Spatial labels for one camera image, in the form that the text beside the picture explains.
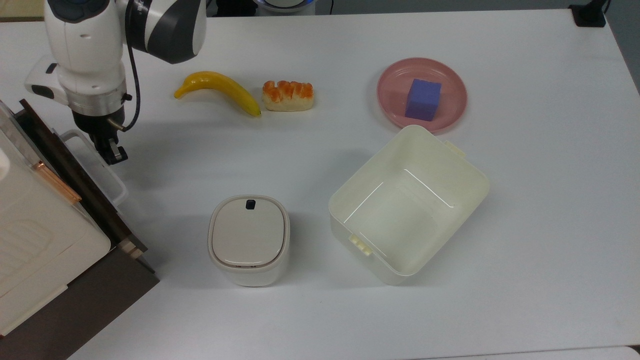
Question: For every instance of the purple cube block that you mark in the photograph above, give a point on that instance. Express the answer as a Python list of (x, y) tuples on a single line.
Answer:
[(422, 100)]

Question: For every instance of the cream open storage box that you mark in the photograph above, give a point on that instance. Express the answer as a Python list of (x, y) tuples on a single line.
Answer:
[(400, 220)]

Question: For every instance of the yellow toy banana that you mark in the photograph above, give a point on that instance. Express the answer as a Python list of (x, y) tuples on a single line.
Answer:
[(220, 82)]

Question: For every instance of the tan wooden board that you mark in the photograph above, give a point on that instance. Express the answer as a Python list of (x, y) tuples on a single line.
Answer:
[(20, 9)]

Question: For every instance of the cream toy fridge cabinet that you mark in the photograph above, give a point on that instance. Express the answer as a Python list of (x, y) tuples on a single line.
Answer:
[(40, 240)]

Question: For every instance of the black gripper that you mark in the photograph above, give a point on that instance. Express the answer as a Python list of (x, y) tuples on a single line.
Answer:
[(97, 127)]

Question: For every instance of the black corner clamp base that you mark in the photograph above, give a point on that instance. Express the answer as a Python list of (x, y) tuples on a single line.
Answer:
[(587, 15)]

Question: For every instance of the toy salmon sushi piece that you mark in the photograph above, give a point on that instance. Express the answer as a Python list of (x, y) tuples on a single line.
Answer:
[(287, 97)]

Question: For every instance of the pink plastic plate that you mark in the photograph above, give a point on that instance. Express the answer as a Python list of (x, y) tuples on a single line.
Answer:
[(390, 95)]

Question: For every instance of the small cream lidded bin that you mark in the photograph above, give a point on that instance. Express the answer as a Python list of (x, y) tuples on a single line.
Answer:
[(247, 235)]

